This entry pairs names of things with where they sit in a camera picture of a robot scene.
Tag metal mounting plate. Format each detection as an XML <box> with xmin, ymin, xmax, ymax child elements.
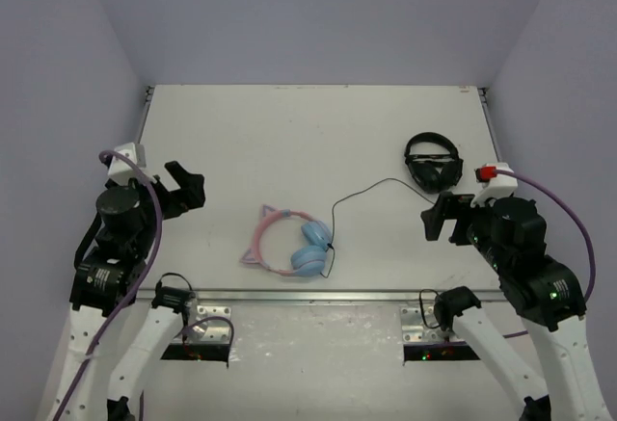
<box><xmin>399</xmin><ymin>303</ymin><xmax>451</xmax><ymax>345</ymax></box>
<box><xmin>181</xmin><ymin>303</ymin><xmax>234</xmax><ymax>345</ymax></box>

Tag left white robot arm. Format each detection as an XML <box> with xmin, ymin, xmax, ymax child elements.
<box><xmin>48</xmin><ymin>154</ymin><xmax>206</xmax><ymax>420</ymax></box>

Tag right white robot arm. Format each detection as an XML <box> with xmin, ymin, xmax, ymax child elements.
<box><xmin>420</xmin><ymin>192</ymin><xmax>611</xmax><ymax>420</ymax></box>

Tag purple cable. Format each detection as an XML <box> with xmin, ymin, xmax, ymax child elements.
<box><xmin>50</xmin><ymin>149</ymin><xmax>164</xmax><ymax>421</ymax></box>
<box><xmin>500</xmin><ymin>170</ymin><xmax>597</xmax><ymax>306</ymax></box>

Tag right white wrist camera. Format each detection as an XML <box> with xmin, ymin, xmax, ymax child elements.
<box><xmin>470</xmin><ymin>163</ymin><xmax>518</xmax><ymax>207</ymax></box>

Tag black over-ear headphones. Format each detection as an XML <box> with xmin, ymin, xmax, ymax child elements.
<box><xmin>404</xmin><ymin>132</ymin><xmax>464</xmax><ymax>194</ymax></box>

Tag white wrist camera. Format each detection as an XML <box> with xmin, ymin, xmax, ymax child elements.
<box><xmin>107</xmin><ymin>143</ymin><xmax>149</xmax><ymax>186</ymax></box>
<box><xmin>470</xmin><ymin>163</ymin><xmax>518</xmax><ymax>207</ymax></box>

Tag thin black audio cable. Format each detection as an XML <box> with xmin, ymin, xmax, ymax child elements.
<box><xmin>318</xmin><ymin>177</ymin><xmax>438</xmax><ymax>279</ymax></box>

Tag pink blue cat-ear headphones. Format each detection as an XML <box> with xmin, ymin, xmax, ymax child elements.
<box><xmin>240</xmin><ymin>204</ymin><xmax>335</xmax><ymax>277</ymax></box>

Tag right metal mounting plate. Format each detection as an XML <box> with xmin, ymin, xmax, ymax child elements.
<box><xmin>399</xmin><ymin>303</ymin><xmax>451</xmax><ymax>345</ymax></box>

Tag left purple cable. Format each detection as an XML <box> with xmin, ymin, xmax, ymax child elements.
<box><xmin>50</xmin><ymin>149</ymin><xmax>164</xmax><ymax>421</ymax></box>

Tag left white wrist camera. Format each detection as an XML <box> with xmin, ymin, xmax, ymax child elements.
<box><xmin>107</xmin><ymin>143</ymin><xmax>149</xmax><ymax>186</ymax></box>

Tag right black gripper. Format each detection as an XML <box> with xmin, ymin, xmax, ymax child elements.
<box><xmin>421</xmin><ymin>191</ymin><xmax>509</xmax><ymax>273</ymax></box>

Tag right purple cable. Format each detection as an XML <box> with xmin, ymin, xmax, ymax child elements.
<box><xmin>500</xmin><ymin>170</ymin><xmax>597</xmax><ymax>306</ymax></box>

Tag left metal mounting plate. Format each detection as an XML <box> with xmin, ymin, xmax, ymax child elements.
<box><xmin>181</xmin><ymin>303</ymin><xmax>234</xmax><ymax>345</ymax></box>

